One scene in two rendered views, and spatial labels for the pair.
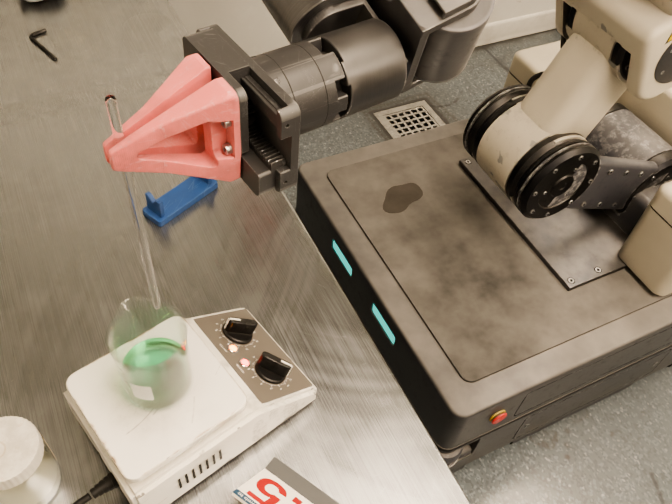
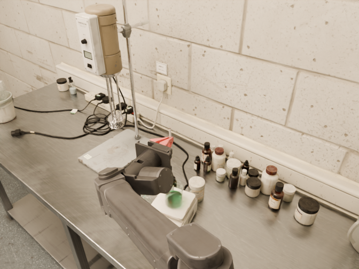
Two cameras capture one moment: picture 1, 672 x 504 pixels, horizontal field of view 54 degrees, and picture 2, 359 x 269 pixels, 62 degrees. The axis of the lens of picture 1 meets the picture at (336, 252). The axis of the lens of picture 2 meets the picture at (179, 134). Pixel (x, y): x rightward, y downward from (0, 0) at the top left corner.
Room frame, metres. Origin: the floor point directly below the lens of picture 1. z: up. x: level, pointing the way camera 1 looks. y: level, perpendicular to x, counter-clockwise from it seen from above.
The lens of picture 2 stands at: (0.92, -0.07, 1.60)
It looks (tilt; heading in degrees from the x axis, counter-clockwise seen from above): 35 degrees down; 160
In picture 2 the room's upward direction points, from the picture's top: straight up
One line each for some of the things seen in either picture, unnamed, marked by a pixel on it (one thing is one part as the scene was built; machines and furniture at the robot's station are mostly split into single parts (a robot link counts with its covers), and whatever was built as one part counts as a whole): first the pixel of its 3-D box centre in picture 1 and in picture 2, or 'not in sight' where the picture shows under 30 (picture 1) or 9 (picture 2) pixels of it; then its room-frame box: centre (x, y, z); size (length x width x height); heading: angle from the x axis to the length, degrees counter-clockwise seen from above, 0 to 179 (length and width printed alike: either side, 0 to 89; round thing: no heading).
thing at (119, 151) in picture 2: not in sight; (118, 151); (-0.17, 0.03, 0.76); 0.30 x 0.20 x 0.01; 121
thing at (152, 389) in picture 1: (152, 356); (174, 195); (0.27, 0.14, 0.88); 0.07 x 0.06 x 0.08; 38
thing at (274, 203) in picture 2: not in sight; (276, 195); (0.34, 0.51, 0.80); 0.04 x 0.04 x 0.11
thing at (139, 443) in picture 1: (157, 392); (173, 201); (0.26, 0.14, 0.83); 0.12 x 0.12 x 0.01; 45
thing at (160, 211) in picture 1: (180, 190); not in sight; (0.57, 0.21, 0.77); 0.10 x 0.03 x 0.04; 146
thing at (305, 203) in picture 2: not in sight; (306, 211); (0.42, 0.57, 0.79); 0.07 x 0.07 x 0.07
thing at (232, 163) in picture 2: not in sight; (233, 168); (0.14, 0.44, 0.78); 0.06 x 0.06 x 0.07
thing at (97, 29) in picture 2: not in sight; (99, 43); (-0.17, 0.02, 1.25); 0.15 x 0.11 x 0.24; 121
